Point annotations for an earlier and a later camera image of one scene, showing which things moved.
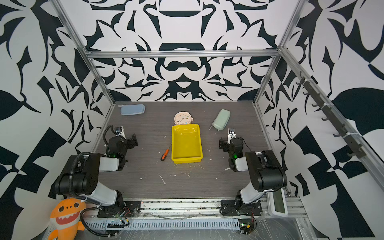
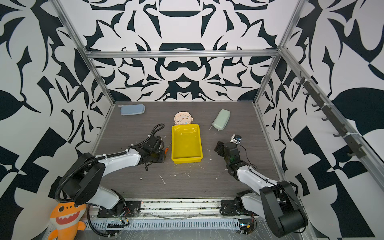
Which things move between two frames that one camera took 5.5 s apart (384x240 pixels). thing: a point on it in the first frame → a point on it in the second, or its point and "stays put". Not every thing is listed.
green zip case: x=221 y=119 stays put
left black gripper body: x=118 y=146 → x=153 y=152
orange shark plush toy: x=65 y=218 stays put
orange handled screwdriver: x=165 y=154 stays put
